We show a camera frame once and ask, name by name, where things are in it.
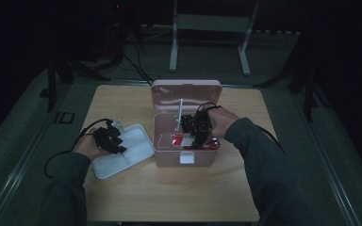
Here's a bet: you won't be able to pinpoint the person's left hand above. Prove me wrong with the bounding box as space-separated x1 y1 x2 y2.
72 135 108 162

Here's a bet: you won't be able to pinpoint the dark metal stand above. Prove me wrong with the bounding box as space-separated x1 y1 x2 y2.
254 31 331 124
39 57 111 113

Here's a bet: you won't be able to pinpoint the person's right hand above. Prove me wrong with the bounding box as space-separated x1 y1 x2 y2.
206 105 240 139

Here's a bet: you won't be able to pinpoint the white metal stand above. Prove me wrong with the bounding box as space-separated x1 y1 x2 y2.
169 0 260 76

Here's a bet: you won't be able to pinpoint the metal floor rail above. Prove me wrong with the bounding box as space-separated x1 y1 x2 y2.
0 82 76 225
290 92 362 226

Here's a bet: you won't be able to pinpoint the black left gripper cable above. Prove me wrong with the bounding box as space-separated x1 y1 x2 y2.
43 118 113 180

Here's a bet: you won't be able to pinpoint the red and white packet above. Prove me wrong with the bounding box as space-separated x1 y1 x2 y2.
171 133 220 151

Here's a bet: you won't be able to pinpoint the white divided tray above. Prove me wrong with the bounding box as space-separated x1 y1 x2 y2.
90 123 156 181

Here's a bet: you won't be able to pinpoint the black floor cables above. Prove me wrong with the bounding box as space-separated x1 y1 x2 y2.
107 12 162 87

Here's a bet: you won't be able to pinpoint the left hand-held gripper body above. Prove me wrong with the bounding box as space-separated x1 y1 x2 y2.
91 118 126 154

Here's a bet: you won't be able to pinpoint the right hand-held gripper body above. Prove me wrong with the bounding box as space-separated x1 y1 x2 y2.
174 98 214 143

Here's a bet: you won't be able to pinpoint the white power strip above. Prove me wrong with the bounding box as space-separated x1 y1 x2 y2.
254 29 302 38

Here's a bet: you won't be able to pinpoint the pink storage box with lid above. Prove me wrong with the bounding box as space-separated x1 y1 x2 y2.
150 78 223 169

